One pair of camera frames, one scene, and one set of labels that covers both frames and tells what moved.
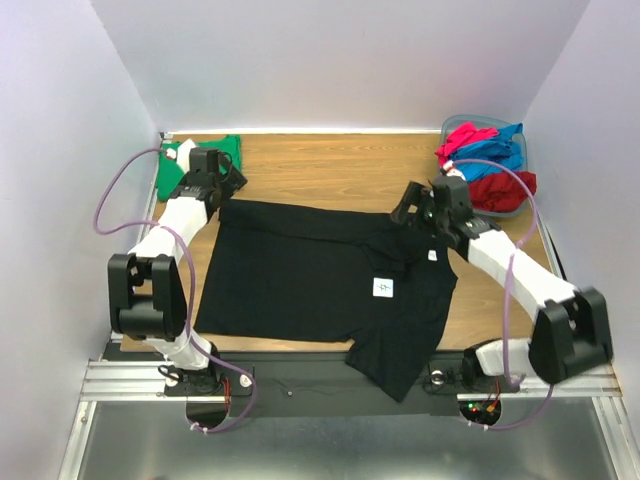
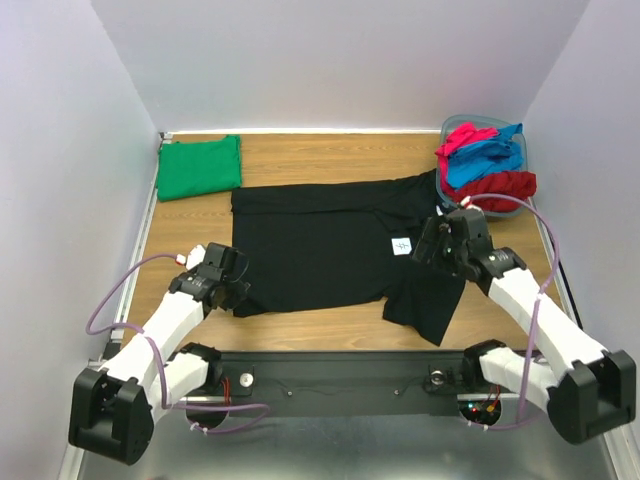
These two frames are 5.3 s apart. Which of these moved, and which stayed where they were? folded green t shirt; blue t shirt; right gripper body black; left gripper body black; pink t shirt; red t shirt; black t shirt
Moved: right gripper body black; black t shirt; left gripper body black
Stayed: pink t shirt; red t shirt; blue t shirt; folded green t shirt
